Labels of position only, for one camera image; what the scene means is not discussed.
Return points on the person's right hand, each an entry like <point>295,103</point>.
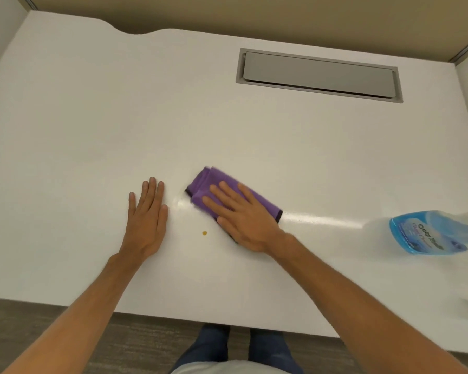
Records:
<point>249,225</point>

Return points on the person's right thumb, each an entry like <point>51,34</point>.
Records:
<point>226,229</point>

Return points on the person's left middle finger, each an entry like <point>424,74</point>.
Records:
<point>151,196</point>

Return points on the blue spray bottle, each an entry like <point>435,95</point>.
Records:
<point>417,234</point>

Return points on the person's right forearm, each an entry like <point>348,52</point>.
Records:
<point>355,307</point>

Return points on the person's right middle finger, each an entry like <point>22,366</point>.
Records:
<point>232,196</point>

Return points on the purple microfiber cloth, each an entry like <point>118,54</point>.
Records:
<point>204,181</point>

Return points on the white shirt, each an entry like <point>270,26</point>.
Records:
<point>230,368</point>

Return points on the person's left forearm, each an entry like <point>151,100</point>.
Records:
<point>78,319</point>

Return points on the person's left thumb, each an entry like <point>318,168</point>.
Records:
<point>163,221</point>

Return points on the blue jeans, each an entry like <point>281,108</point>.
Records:
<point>210,346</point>

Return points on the person's left hand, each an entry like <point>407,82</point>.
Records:
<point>144,229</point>

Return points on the person's left little finger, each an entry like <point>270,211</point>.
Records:
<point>132,209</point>

